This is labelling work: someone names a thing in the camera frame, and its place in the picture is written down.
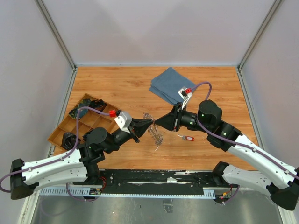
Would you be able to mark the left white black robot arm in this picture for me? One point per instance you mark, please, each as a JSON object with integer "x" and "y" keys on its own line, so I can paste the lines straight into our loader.
{"x": 79, "y": 166}

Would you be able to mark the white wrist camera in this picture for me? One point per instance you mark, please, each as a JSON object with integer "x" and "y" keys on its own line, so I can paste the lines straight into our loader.
{"x": 123, "y": 121}
{"x": 185, "y": 94}

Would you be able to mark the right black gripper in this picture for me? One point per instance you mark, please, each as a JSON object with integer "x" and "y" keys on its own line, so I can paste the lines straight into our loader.
{"x": 171, "y": 121}

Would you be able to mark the key with red tag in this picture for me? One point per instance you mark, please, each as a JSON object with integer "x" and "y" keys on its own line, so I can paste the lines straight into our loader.
{"x": 188, "y": 138}

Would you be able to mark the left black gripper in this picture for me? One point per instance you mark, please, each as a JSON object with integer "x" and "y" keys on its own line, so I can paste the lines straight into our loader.
{"x": 140, "y": 126}

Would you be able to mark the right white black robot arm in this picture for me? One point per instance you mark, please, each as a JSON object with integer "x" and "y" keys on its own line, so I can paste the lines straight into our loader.
{"x": 274, "y": 178}

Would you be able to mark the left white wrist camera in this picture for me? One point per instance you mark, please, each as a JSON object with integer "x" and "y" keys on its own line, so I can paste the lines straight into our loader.
{"x": 123, "y": 121}

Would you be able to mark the blue yellow patterned cloth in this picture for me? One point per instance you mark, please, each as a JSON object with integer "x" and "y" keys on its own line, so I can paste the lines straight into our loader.
{"x": 77, "y": 112}

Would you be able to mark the black bundle in tray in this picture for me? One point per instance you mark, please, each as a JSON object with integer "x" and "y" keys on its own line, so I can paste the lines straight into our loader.
{"x": 98, "y": 104}

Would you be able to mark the metal disc with keyrings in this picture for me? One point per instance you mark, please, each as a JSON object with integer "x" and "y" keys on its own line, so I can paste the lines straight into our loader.
{"x": 153, "y": 130}

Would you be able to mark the dark bundle in tray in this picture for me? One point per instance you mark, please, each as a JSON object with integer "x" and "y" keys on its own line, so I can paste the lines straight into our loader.
{"x": 68, "y": 141}

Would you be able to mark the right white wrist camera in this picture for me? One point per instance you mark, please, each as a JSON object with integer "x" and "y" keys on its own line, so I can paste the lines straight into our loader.
{"x": 185, "y": 94}

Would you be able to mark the wooden compartment tray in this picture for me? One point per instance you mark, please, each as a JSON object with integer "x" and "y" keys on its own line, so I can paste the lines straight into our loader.
{"x": 88, "y": 122}

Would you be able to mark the folded blue cloth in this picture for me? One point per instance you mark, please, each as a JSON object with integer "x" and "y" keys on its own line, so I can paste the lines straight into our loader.
{"x": 167, "y": 84}

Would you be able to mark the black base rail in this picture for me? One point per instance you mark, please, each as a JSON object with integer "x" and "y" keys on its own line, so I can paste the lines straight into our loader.
{"x": 154, "y": 182}

